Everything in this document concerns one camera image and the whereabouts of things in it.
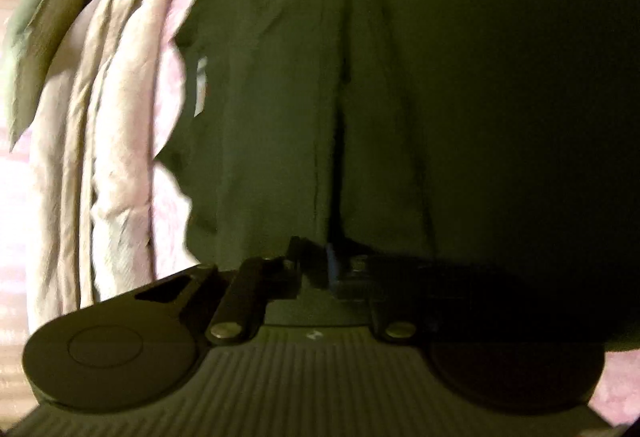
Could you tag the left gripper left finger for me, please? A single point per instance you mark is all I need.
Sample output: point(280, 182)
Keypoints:
point(261, 281)

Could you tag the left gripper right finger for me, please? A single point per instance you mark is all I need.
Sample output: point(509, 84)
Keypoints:
point(385, 287)

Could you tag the black long sleeve shirt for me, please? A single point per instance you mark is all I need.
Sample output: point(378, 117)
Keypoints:
point(496, 135)

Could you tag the beige folded blanket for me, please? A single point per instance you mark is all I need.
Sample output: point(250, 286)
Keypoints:
point(92, 159)

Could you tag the pink floral bed sheet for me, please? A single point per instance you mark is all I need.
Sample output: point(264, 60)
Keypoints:
point(170, 207)

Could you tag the grey green pillow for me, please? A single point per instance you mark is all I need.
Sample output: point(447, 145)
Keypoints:
point(33, 33)

